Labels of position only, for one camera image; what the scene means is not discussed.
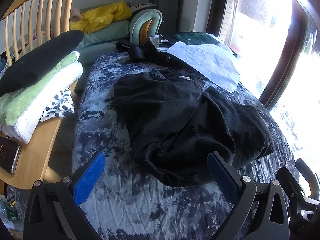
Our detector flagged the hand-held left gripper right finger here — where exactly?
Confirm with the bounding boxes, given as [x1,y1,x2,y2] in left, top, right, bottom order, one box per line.
[207,151,290,240]

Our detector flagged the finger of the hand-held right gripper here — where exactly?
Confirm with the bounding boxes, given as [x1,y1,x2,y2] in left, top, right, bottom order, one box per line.
[295,158,320,200]
[276,167,313,207]

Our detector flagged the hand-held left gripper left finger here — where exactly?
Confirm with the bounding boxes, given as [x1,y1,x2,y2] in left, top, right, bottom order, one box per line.
[24,152,107,240]

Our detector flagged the black garment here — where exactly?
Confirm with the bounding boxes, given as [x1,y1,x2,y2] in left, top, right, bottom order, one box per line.
[114,70,275,188]

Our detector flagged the wooden slat-back chair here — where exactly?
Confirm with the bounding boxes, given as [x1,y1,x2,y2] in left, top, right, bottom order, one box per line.
[0,0,83,190]

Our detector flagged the blue tie-dye bed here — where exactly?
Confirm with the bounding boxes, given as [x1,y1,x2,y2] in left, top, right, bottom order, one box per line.
[71,51,298,240]

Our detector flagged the black-spotted white cloth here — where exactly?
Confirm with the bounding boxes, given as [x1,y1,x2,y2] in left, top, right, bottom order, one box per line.
[40,86,75,123]

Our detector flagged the white towel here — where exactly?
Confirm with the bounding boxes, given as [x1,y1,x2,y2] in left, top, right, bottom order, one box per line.
[1,61,83,144]

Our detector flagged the smartphone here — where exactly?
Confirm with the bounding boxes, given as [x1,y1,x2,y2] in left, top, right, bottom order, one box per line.
[0,136,22,175]

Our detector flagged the clear plastic bottles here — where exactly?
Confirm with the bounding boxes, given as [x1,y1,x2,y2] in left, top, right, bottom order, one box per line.
[0,186,25,229]

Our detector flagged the green towel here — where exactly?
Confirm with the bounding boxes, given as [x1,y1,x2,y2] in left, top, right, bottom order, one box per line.
[0,51,81,126]

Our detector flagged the white paper sheet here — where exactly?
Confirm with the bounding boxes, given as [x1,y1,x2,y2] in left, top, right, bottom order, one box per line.
[166,42,241,92]

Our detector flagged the black folded cloth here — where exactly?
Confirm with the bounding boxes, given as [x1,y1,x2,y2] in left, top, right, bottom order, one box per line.
[0,33,85,97]

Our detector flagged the black bag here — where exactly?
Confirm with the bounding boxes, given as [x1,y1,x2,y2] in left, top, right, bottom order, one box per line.
[116,40,198,70]

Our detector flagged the black box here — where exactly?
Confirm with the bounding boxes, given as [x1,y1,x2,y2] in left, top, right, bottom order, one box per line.
[150,34,181,52]

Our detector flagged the yellow blanket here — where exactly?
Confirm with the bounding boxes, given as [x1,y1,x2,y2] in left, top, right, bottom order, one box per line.
[69,0,132,33]

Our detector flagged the beige plush toy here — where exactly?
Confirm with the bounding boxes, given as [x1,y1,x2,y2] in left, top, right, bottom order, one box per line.
[69,8,84,24]

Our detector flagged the lettered cushion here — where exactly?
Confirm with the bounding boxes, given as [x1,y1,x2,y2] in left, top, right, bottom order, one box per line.
[130,2,159,14]

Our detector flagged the teal curtain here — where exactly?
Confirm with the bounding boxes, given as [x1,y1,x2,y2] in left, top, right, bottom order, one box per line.
[147,0,195,34]

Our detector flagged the dark window frame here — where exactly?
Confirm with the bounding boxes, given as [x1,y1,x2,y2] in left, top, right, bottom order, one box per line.
[206,0,320,110]

